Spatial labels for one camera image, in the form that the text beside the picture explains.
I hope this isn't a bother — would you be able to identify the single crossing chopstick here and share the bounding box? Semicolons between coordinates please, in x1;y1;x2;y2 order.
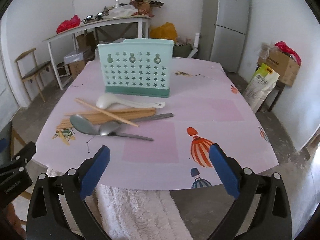
74;98;139;127

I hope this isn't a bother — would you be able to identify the mint utensil holder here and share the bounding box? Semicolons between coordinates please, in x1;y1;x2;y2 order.
98;38;174;98

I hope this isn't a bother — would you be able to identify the metal spoon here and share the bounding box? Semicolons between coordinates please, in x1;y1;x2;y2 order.
99;113;174;135
69;114;153;141

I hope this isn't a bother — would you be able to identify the silver refrigerator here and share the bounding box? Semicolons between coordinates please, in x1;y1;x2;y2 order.
198;0;251;73

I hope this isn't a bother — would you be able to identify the green bucket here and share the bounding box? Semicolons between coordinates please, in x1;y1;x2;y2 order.
172;44;193;58

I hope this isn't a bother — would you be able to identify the white door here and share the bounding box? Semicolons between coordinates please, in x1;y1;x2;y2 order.
0;55;21;126

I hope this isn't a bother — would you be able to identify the cardboard box with red bag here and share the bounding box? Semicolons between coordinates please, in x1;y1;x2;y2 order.
257;41;302;87

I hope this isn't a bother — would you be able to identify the wooden chopstick bundle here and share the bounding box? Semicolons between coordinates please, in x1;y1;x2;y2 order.
56;108;156;129

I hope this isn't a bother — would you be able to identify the cardboard box under table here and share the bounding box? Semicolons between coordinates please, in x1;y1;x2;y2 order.
69;60;87;80

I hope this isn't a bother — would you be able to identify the clutter pile on table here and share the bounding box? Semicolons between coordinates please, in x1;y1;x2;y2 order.
102;0;164;18

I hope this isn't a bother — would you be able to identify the white ceramic spoon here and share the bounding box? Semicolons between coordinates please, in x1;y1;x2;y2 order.
95;93;165;109

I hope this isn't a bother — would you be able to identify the white side table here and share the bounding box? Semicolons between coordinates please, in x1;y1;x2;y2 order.
44;15;152;90

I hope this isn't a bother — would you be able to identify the clear plastic bag on table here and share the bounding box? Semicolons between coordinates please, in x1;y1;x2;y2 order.
108;4;138;18

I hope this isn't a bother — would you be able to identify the wooden chair dark seat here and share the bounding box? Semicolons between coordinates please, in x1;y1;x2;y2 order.
14;48;52;102

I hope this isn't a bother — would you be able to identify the yellow plastic bag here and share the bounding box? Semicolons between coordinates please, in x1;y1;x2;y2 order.
149;22;177;42

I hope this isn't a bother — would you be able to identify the metal spoon left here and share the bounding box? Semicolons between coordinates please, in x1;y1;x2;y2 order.
69;114;153;141

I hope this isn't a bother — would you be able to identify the green yellow rice bag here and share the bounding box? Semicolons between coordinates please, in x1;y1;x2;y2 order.
242;63;279;113

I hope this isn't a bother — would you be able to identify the pink patterned tablecloth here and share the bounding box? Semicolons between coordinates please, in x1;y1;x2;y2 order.
34;58;278;190

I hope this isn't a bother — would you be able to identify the red plastic bag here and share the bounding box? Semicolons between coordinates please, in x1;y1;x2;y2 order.
56;15;81;34

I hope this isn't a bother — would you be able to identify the metal spoon right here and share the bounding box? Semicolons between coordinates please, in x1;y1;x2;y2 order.
99;113;174;135

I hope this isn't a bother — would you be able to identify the white fluffy towel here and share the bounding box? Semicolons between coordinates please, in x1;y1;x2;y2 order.
95;184;192;239

